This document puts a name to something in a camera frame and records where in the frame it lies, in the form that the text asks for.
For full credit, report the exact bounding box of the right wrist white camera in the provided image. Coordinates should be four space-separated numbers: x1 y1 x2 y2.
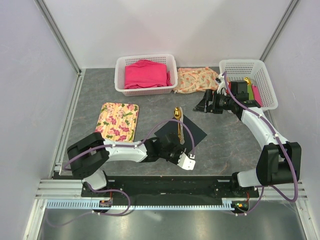
216 73 228 96

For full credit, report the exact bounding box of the wrist white camera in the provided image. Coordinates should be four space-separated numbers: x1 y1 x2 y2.
216 73 228 96
177 152 196 171

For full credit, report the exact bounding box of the floral drawstring pouch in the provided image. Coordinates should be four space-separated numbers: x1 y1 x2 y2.
173 67 219 94

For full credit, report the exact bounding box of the pink napkin roll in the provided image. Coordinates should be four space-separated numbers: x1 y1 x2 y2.
251 84 263 107

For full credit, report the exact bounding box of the right aluminium frame post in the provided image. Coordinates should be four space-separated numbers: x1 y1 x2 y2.
259 0 300 62

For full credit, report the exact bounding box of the green napkin roll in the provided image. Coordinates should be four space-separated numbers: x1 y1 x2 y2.
243 77 255 100

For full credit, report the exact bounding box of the front aluminium rail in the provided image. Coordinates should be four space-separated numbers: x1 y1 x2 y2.
35 179 308 201

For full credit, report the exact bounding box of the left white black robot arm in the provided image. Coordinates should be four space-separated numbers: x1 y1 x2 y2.
64 132 195 197

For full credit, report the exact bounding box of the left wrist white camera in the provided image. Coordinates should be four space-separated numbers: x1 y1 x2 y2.
177 152 196 171

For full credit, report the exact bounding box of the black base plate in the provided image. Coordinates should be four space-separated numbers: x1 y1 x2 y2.
80 175 260 200

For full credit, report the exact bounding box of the pink folded cloth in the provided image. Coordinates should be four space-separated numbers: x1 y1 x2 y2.
124 59 172 89

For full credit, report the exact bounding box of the silver table knife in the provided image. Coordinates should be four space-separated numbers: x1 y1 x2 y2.
179 107 185 145

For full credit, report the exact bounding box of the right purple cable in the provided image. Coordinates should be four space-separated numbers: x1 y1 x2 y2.
222 70 300 216

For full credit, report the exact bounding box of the left aluminium frame post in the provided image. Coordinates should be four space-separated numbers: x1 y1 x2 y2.
34 0 82 75

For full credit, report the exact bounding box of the floral placemat tray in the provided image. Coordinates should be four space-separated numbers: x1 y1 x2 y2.
95 102 140 143

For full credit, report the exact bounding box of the blue slotted cable duct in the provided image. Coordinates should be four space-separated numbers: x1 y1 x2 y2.
46 199 236 211

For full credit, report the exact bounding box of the black paper napkin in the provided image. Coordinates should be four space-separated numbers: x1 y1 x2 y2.
154 115 207 153

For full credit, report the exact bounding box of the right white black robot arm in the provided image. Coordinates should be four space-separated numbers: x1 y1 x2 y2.
193 80 302 197

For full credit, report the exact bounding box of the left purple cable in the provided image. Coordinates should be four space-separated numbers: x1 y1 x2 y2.
45 118 197 228

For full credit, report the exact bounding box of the purple cable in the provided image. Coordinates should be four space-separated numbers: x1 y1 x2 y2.
222 70 300 216
45 118 197 228

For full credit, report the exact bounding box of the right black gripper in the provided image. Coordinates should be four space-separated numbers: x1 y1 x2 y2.
193 88 236 115

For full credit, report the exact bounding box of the white basket with rolls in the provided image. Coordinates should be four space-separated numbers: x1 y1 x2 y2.
219 59 278 111

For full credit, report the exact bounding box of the white basket with pink cloth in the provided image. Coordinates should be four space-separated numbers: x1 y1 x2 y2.
114 54 178 97

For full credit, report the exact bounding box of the gold spoon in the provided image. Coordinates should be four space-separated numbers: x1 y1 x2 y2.
174 107 182 143

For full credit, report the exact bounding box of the aluminium frame post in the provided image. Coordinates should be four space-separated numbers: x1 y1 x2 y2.
259 0 300 62
34 0 82 75

